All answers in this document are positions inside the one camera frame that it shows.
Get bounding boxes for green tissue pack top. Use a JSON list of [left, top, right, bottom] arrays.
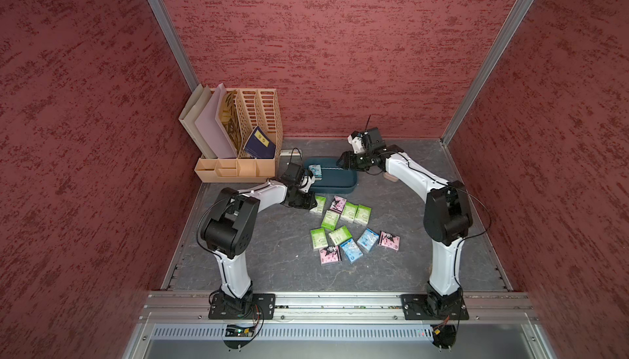
[[311, 195, 327, 215]]

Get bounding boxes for green tissue pack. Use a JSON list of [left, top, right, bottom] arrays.
[[354, 205, 372, 226], [340, 202, 358, 222], [329, 226, 352, 246], [320, 210, 341, 231], [311, 228, 329, 250], [311, 195, 327, 215]]

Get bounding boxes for blue tissue pack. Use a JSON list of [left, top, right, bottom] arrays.
[[340, 239, 363, 264], [357, 228, 380, 253], [308, 164, 323, 181]]

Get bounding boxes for teal storage box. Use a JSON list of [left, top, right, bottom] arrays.
[[304, 157, 358, 195]]

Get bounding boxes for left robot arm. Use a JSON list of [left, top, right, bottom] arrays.
[[198, 162, 317, 316]]

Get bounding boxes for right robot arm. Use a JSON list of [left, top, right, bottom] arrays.
[[337, 146, 473, 317]]

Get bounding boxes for pink case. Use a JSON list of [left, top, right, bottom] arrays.
[[383, 172, 399, 182]]

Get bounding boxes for pink tissue pack top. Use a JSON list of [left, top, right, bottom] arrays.
[[329, 195, 347, 214]]

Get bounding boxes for pink tissue pack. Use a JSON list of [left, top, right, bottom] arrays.
[[329, 195, 347, 214], [319, 246, 342, 265], [378, 231, 401, 252]]

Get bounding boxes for white stapler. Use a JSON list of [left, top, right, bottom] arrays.
[[279, 148, 302, 158]]

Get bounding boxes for navy blue book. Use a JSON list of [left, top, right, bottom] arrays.
[[244, 126, 276, 159]]

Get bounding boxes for pink tissue pack bottom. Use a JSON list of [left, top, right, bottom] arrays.
[[319, 246, 342, 265]]

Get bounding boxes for blue tissue pack bottom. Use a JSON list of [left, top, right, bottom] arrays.
[[340, 239, 363, 264]]

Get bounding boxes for pink tissue pack right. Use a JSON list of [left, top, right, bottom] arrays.
[[378, 231, 401, 252]]

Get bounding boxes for beige file organizer rack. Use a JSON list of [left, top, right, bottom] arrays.
[[194, 84, 283, 183]]

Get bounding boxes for pink folder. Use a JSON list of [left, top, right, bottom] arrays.
[[195, 84, 237, 159]]

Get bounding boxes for gold patterned book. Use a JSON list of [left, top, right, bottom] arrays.
[[219, 90, 242, 154]]

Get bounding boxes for beige folder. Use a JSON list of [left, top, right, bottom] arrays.
[[178, 83, 218, 159]]

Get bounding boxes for left circuit board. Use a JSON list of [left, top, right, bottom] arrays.
[[224, 324, 257, 339]]

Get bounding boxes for right corner aluminium profile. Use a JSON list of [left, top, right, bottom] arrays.
[[441, 0, 534, 146]]

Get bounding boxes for corner aluminium profile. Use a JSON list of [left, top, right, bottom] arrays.
[[441, 0, 534, 146], [147, 0, 199, 91]]

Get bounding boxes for left corner aluminium profile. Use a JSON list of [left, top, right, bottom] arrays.
[[147, 0, 199, 91]]

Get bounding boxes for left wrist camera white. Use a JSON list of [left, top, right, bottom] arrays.
[[298, 169, 316, 193]]

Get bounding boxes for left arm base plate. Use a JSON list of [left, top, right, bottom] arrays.
[[208, 291, 276, 321]]

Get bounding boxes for aluminium front rail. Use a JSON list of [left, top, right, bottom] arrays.
[[139, 291, 540, 325]]

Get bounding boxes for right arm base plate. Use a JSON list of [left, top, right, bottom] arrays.
[[400, 293, 469, 321]]

